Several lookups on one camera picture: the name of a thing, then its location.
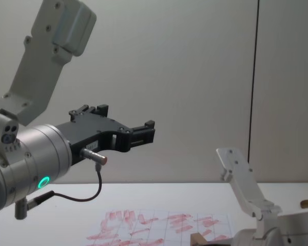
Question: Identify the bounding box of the left robot arm with camera bracket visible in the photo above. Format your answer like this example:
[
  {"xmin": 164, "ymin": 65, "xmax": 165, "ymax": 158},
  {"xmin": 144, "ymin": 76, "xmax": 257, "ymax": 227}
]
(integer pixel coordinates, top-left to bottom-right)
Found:
[{"xmin": 0, "ymin": 0, "xmax": 98, "ymax": 220}]

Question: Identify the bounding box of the right robot arm with camera bracket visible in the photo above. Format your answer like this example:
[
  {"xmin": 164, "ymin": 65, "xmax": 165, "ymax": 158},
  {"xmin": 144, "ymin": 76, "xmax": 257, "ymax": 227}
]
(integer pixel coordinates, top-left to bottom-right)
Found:
[{"xmin": 215, "ymin": 147, "xmax": 308, "ymax": 246}]

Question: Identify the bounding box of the robot arm with camera bracket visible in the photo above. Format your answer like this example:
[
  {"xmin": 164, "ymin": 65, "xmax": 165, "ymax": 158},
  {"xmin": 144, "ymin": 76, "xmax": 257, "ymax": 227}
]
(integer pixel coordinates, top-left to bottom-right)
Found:
[
  {"xmin": 0, "ymin": 0, "xmax": 98, "ymax": 220},
  {"xmin": 215, "ymin": 147, "xmax": 308, "ymax": 246}
]

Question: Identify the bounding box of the small wooden block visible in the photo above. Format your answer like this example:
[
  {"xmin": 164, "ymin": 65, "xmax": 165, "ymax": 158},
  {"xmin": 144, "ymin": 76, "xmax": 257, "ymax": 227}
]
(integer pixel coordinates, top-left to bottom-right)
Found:
[{"xmin": 190, "ymin": 232, "xmax": 206, "ymax": 246}]

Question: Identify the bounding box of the thin dark gripper cable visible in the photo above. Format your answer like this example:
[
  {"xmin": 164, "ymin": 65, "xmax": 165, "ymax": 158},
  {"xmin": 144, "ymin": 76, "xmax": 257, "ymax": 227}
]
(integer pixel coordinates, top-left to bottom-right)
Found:
[{"xmin": 27, "ymin": 148, "xmax": 108, "ymax": 209}]

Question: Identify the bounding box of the thin black vertical wall cable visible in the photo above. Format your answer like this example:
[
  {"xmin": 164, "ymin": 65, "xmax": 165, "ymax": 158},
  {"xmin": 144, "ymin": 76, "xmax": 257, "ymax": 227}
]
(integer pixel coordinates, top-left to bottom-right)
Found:
[{"xmin": 247, "ymin": 0, "xmax": 260, "ymax": 165}]

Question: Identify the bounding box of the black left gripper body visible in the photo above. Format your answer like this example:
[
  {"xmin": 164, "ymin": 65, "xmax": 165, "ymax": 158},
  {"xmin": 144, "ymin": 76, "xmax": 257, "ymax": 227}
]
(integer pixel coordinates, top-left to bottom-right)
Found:
[{"xmin": 54, "ymin": 115, "xmax": 132, "ymax": 165}]

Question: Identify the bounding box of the white table cloth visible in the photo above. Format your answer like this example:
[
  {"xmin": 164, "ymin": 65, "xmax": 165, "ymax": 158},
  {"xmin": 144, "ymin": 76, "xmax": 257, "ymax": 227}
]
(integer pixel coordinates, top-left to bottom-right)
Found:
[{"xmin": 0, "ymin": 182, "xmax": 308, "ymax": 246}]

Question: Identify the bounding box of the white sheet with red marks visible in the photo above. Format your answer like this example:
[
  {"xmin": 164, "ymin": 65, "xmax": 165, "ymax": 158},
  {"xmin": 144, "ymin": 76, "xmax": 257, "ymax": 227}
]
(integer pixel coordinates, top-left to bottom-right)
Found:
[{"xmin": 85, "ymin": 209, "xmax": 234, "ymax": 246}]

